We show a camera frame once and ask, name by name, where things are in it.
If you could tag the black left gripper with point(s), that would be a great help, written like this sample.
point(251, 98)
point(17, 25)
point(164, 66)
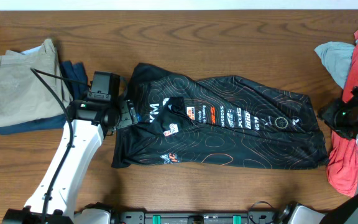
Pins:
point(129, 115)

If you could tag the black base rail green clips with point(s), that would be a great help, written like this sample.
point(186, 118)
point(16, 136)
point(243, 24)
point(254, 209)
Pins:
point(197, 217)

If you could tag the black printed cycling jersey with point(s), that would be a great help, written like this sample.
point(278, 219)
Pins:
point(227, 121)

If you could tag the folded beige trousers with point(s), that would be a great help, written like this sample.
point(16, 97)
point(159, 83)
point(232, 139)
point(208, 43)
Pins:
point(23, 97)

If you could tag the folded navy blue garment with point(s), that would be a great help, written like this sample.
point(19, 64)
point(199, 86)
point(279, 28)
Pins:
point(68, 70)

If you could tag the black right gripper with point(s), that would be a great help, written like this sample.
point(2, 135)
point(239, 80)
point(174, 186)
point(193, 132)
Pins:
point(327, 112)

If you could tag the light grey-blue garment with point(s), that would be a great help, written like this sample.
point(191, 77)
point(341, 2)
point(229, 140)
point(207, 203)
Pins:
point(336, 57)

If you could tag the light blue folded garment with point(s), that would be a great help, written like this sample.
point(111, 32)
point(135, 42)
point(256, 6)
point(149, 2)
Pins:
point(30, 51)

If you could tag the red crumpled garment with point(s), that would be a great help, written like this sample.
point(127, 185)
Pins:
point(342, 169)

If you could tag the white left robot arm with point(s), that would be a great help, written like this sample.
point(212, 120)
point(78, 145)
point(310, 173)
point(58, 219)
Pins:
point(54, 200)

